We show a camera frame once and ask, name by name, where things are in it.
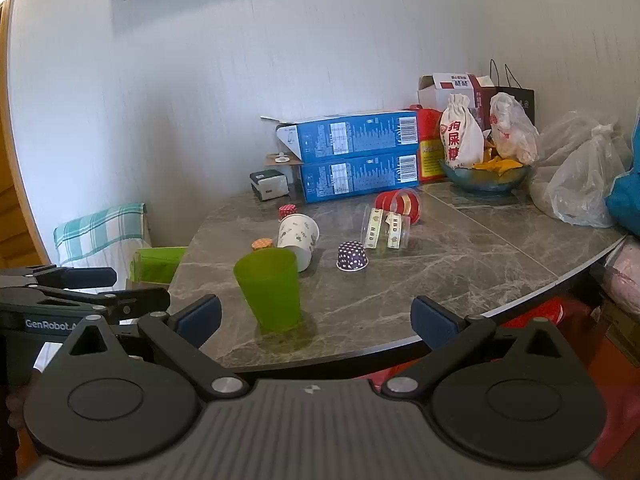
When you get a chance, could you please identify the clear plastic bag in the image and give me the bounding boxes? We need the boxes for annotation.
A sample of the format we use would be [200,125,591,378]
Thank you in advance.
[529,110,635,229]

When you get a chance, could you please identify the red packet box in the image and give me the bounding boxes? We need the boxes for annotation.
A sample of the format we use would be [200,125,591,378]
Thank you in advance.
[406,104,449,184]

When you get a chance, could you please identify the white drawstring cloth bag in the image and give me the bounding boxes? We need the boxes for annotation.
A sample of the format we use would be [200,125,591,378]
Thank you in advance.
[438,93,485,171]

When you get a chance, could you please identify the pink bundle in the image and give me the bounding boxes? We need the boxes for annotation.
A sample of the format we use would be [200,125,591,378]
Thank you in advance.
[601,236,640,307]

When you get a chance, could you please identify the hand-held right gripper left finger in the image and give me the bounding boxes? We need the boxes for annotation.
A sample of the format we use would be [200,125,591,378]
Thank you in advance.
[64,294,249,402]

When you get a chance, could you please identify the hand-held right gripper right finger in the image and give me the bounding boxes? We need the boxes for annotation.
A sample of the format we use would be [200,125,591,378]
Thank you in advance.
[382,296,576,402]

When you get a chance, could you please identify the white red cardboard box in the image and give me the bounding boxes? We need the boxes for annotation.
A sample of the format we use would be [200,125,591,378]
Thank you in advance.
[417,73,499,112]

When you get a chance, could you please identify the white plastic bag red print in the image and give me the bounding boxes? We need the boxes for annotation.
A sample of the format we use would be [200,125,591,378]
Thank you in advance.
[488,92,541,166]

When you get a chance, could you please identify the white printed paper cup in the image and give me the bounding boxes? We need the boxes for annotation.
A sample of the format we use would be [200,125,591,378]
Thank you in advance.
[276,213,320,272]

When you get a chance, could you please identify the black paper bag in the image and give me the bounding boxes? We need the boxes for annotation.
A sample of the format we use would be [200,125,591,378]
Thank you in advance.
[488,58,536,127]

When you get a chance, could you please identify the clear plastic cup striped labels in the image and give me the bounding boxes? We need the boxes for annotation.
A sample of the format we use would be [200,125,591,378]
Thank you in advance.
[361,205,414,251]

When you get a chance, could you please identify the brown cardboard box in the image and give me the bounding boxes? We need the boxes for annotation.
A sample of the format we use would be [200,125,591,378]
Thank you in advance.
[592,296,640,361]

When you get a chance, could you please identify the chair with teal checked cloth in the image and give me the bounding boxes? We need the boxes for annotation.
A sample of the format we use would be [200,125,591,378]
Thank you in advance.
[53,202,152,267]

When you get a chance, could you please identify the red clear plastic cup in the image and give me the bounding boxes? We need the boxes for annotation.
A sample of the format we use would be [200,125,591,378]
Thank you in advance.
[374,188,422,225]

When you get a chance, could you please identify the blue cardboard box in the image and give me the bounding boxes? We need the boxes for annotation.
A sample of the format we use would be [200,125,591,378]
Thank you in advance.
[298,152,421,205]

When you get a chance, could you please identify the blue glass bowl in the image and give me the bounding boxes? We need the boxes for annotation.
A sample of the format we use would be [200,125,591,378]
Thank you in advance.
[439,159,534,194]

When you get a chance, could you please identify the purple polka-dot paper cup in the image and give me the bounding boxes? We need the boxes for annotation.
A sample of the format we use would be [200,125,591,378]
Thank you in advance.
[336,241,370,272]

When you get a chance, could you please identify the small black white device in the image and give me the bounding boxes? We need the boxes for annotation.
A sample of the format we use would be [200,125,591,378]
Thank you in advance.
[249,170,291,202]

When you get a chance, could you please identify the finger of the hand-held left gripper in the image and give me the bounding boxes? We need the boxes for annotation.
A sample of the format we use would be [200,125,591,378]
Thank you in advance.
[0,286,171,324]
[0,265,118,291]

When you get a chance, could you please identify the red plastic stool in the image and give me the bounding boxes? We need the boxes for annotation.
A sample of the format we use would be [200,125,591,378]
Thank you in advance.
[350,296,608,396]

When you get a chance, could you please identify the green plastic cup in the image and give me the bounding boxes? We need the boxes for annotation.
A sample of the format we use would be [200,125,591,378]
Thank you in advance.
[233,247,303,334]

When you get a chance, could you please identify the blue cardboard box open flap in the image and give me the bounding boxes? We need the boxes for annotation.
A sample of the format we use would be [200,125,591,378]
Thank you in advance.
[260,110,420,167]

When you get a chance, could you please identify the wooden door frame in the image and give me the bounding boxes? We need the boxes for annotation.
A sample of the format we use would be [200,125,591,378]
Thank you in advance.
[0,0,37,271]

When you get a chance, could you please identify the yellow snack pieces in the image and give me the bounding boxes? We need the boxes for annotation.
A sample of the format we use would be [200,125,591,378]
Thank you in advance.
[472,141,523,176]

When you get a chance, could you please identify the blue bag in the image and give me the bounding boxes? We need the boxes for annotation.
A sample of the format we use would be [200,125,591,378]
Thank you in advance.
[604,109,640,237]

